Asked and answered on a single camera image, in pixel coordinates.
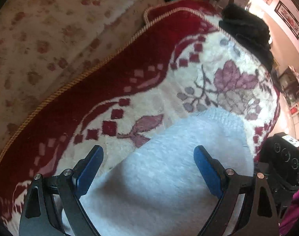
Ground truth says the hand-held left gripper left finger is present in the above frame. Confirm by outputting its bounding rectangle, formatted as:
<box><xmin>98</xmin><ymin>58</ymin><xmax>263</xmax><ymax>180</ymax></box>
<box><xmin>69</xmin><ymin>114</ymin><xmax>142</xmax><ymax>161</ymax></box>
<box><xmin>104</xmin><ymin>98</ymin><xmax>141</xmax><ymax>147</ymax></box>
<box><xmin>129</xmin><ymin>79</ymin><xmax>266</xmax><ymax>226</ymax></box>
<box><xmin>19</xmin><ymin>145</ymin><xmax>104</xmax><ymax>236</ymax></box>

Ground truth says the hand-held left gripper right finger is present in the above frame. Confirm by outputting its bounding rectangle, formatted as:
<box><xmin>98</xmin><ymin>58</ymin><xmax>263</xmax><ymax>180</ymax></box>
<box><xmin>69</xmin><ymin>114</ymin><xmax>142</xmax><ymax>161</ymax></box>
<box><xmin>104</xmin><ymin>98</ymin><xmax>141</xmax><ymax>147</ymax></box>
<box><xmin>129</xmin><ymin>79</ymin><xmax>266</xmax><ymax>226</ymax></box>
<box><xmin>193</xmin><ymin>146</ymin><xmax>280</xmax><ymax>236</ymax></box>

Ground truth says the white knitted cloth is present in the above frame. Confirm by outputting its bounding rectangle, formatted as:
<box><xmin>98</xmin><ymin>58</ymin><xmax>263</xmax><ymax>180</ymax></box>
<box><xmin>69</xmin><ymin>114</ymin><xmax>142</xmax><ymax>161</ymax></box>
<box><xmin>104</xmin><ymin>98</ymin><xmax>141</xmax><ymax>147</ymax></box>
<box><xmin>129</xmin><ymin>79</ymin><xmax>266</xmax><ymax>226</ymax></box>
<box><xmin>62</xmin><ymin>107</ymin><xmax>254</xmax><ymax>236</ymax></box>

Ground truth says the person's right forearm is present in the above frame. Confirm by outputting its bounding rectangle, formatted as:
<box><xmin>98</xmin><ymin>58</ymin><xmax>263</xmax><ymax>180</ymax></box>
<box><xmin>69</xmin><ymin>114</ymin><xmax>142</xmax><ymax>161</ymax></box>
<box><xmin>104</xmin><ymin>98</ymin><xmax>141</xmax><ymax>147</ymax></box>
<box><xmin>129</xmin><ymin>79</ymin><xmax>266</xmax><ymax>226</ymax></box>
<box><xmin>279</xmin><ymin>184</ymin><xmax>299</xmax><ymax>236</ymax></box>

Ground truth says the cluttered shelf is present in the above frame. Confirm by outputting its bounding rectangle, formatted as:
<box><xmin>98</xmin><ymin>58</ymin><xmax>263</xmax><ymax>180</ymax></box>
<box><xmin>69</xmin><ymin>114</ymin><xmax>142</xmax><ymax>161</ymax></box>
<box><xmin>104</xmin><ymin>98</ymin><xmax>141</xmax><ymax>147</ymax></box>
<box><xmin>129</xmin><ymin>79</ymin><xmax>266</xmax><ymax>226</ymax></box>
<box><xmin>277</xmin><ymin>65</ymin><xmax>299</xmax><ymax>124</ymax></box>

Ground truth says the floral plush blanket red border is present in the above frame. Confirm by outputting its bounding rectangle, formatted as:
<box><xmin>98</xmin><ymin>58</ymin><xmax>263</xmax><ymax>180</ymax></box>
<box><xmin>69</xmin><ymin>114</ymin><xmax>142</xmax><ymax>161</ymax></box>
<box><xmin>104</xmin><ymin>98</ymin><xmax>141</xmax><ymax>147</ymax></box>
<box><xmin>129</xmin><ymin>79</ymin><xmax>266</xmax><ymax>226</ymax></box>
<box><xmin>0</xmin><ymin>0</ymin><xmax>281</xmax><ymax>236</ymax></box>

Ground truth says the black fuzzy cloth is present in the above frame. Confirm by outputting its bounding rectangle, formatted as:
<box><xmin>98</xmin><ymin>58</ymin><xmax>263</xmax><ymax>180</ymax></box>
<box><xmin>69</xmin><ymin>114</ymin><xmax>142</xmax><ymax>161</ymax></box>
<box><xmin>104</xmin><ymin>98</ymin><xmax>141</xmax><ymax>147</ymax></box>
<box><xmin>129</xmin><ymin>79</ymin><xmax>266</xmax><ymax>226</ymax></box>
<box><xmin>218</xmin><ymin>4</ymin><xmax>274</xmax><ymax>72</ymax></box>

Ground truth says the floral beige quilt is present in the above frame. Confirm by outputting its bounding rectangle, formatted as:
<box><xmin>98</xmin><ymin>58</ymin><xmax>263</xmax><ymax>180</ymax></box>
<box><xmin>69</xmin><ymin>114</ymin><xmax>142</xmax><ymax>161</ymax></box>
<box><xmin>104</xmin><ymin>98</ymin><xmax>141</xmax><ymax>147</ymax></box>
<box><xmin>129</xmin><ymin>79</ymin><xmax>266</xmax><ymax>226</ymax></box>
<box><xmin>0</xmin><ymin>0</ymin><xmax>182</xmax><ymax>169</ymax></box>

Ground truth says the large framed floral picture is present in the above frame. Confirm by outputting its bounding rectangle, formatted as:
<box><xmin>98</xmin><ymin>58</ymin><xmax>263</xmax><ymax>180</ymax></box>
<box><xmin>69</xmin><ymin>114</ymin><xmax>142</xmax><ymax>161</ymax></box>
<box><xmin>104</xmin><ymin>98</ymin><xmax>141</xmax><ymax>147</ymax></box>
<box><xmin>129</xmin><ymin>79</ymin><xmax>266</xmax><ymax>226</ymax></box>
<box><xmin>274</xmin><ymin>0</ymin><xmax>299</xmax><ymax>40</ymax></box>

